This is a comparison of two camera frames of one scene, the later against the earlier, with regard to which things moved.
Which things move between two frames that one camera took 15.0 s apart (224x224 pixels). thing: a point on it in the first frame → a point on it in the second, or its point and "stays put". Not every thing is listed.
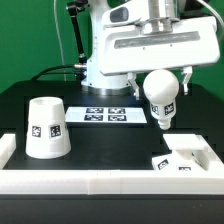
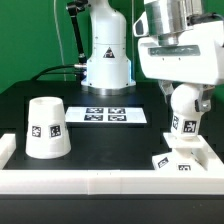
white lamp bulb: (161, 88) → (185, 121)
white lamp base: (189, 154) stays put
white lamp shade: (47, 130) stays put
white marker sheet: (105, 114) stays put
